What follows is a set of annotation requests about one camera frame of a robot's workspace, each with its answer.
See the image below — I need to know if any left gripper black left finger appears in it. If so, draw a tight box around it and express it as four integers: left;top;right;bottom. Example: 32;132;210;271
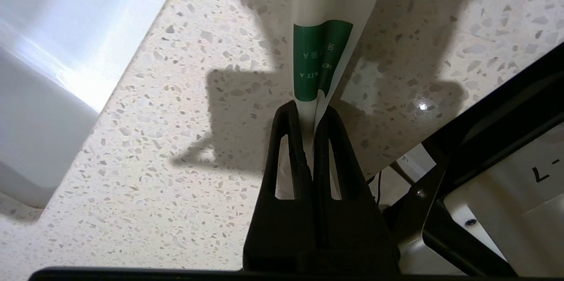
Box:
243;100;315;273

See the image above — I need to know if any dark robot chassis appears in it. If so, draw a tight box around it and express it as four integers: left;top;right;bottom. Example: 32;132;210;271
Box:
381;43;564;278

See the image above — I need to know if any white sink basin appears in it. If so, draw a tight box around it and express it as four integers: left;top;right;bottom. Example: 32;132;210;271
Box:
0;0;188;210

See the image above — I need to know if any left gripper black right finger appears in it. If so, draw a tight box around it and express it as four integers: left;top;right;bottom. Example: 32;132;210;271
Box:
313;105;401;273

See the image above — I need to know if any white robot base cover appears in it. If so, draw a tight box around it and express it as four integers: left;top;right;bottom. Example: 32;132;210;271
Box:
399;122;564;278

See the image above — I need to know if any green-banded pack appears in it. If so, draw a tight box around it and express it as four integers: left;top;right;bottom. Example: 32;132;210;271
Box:
289;0;393;176

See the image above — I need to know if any thin black cable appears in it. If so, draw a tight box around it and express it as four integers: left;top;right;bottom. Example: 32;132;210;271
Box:
370;170;385;206

